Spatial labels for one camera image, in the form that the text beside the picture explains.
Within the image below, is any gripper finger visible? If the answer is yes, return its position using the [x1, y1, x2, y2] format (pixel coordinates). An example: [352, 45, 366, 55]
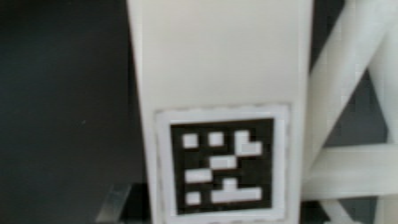
[96, 184, 132, 224]

